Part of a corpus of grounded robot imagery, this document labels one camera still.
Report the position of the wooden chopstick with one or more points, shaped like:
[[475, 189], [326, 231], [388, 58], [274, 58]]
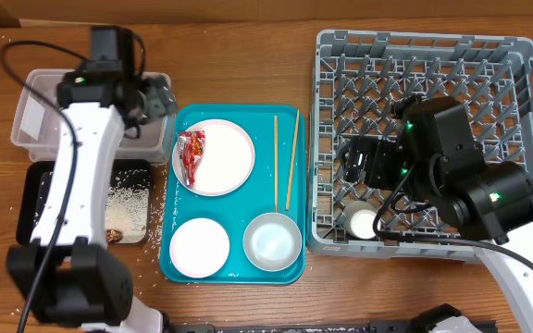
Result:
[[276, 164], [292, 161]]

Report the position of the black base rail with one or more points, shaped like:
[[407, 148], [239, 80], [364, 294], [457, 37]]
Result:
[[379, 326]]

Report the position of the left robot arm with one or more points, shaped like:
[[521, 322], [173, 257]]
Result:
[[65, 273]]

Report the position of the teal serving tray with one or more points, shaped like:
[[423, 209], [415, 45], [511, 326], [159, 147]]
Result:
[[235, 210]]

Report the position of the white round plate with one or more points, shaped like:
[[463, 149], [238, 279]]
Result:
[[228, 158]]

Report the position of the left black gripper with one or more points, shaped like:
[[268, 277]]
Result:
[[162, 98]]

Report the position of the pink bowl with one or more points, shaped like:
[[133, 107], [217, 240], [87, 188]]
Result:
[[199, 248]]

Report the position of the grey dishwasher rack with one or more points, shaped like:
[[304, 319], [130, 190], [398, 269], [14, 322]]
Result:
[[359, 75]]

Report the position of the grey bowl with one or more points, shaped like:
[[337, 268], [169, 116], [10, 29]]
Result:
[[272, 242]]

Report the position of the white paper cup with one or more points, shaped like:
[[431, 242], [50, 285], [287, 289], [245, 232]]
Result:
[[359, 220]]

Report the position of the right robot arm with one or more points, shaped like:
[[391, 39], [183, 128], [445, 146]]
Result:
[[436, 162]]

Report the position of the red snack wrapper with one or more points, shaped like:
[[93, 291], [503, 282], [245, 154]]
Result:
[[191, 146]]

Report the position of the right wooden chopstick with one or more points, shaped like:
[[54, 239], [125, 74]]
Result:
[[292, 161]]

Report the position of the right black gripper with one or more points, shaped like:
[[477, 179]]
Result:
[[378, 150]]

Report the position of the clear plastic storage bin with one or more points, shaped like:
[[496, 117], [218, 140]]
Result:
[[36, 125]]

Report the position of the left wooden chopstick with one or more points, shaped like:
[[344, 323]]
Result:
[[276, 164]]

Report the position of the black plastic tray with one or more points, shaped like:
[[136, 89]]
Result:
[[36, 188]]

